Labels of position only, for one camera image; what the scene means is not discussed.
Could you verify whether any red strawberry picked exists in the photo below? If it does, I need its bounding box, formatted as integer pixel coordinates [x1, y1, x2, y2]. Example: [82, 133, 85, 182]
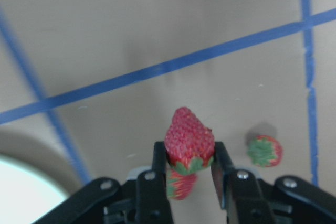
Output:
[247, 135, 283, 168]
[166, 168, 198, 200]
[164, 107, 215, 176]

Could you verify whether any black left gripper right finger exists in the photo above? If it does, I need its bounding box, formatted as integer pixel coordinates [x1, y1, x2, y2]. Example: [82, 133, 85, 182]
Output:
[211, 142, 276, 224]

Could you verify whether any light green plate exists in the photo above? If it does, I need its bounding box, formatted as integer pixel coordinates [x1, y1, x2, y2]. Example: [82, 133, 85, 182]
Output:
[1, 155, 69, 223]

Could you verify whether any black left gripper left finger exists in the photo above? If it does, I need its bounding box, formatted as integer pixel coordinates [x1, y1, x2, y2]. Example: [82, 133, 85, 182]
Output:
[135, 142, 173, 224]

